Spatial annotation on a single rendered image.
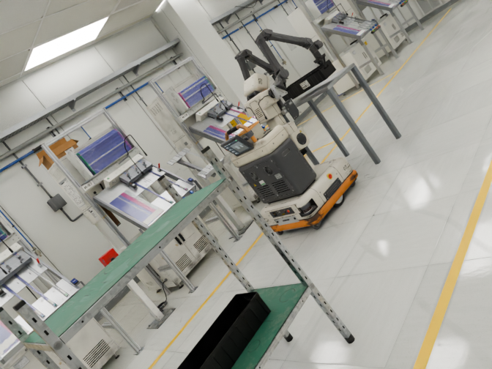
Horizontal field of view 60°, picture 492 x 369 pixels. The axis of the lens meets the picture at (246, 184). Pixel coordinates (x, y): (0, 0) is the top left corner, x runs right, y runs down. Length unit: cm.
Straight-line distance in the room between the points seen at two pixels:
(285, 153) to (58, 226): 337
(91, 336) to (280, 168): 214
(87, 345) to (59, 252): 194
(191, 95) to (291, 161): 227
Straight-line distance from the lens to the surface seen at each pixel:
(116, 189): 438
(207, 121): 518
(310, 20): 792
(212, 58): 712
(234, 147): 337
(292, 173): 326
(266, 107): 354
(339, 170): 353
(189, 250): 446
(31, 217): 572
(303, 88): 396
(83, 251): 578
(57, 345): 143
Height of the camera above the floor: 120
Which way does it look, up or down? 10 degrees down
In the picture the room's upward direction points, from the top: 37 degrees counter-clockwise
